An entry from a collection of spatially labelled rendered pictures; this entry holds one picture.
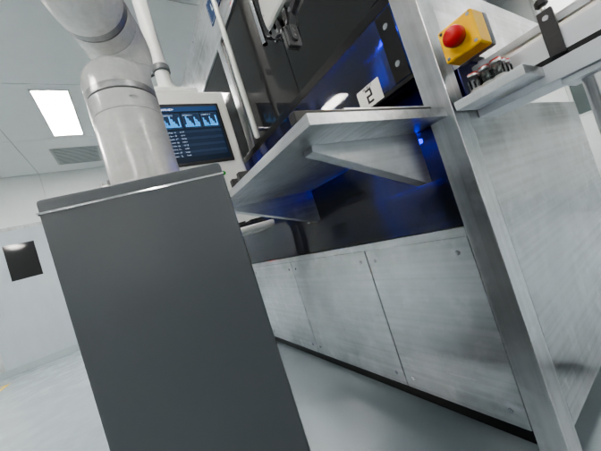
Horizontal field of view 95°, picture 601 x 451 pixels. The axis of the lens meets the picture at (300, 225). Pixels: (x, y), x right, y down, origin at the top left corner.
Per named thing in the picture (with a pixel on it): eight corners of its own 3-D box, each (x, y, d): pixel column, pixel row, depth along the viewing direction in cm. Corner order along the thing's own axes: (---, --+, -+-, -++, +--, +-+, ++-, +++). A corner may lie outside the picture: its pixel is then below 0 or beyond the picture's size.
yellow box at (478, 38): (462, 67, 64) (452, 38, 64) (496, 44, 58) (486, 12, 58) (445, 64, 60) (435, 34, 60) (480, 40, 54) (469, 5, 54)
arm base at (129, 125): (70, 199, 41) (34, 80, 41) (114, 217, 59) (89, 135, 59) (201, 170, 47) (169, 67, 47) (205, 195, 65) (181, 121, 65)
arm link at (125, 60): (69, 96, 46) (29, -37, 47) (124, 138, 64) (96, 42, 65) (143, 80, 48) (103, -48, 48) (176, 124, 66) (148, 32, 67)
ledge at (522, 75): (484, 109, 69) (482, 102, 69) (550, 76, 58) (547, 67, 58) (456, 111, 61) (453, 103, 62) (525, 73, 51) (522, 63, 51)
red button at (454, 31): (452, 53, 59) (447, 36, 59) (472, 39, 56) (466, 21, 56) (444, 52, 57) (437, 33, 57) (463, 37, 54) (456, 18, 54)
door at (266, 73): (256, 146, 145) (223, 41, 146) (300, 94, 106) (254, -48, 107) (255, 146, 145) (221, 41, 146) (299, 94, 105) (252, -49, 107)
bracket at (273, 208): (317, 221, 115) (307, 191, 115) (320, 220, 112) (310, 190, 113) (241, 244, 97) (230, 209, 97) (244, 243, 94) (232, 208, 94)
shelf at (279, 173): (311, 194, 127) (309, 190, 127) (464, 114, 67) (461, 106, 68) (208, 218, 101) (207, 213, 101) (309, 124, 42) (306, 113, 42)
